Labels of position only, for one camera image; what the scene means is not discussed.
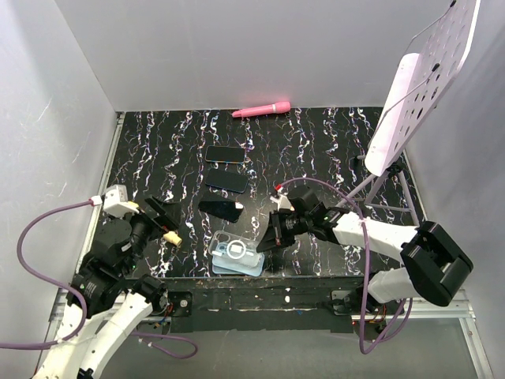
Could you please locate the purple cable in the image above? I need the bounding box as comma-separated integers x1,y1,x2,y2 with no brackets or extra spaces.
0,199,198,360
282,177,413,355

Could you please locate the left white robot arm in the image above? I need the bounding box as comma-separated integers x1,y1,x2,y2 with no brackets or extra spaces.
35,196,181,378

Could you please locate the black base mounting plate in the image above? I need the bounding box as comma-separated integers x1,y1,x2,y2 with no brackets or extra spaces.
122,276,390,344

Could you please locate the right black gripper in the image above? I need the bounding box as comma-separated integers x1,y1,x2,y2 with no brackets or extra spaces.
257,209,312,253

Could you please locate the black phone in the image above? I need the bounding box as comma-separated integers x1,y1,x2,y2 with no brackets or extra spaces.
198,200,245,223

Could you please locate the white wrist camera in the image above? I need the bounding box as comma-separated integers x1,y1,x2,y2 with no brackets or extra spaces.
89,185,140,219
270,185,294,211

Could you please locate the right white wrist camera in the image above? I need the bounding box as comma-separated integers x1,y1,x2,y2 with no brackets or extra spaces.
270,185,294,211

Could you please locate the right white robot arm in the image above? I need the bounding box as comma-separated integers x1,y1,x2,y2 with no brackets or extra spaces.
256,186,473,314

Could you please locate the beige wooden toy piece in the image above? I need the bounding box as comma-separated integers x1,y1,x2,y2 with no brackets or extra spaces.
163,231,182,246

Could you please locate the aluminium frame rail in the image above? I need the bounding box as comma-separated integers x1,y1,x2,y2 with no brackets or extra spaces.
32,111,126,378

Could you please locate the clear transparent phone case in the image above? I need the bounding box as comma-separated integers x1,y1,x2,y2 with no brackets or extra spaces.
209,231,264,269

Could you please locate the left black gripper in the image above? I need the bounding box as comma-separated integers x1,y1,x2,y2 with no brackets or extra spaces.
110,194,182,274

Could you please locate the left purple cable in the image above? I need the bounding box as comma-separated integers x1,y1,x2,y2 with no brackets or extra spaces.
0,199,198,360

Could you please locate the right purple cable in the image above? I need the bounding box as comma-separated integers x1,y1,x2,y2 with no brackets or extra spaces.
282,177,413,355

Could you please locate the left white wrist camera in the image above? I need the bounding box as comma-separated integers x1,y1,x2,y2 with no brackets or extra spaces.
89,185,140,219

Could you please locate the blue cased phone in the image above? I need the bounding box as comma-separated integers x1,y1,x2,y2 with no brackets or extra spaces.
204,168,248,193

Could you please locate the pink microphone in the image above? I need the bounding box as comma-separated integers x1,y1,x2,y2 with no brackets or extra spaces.
232,101,291,118

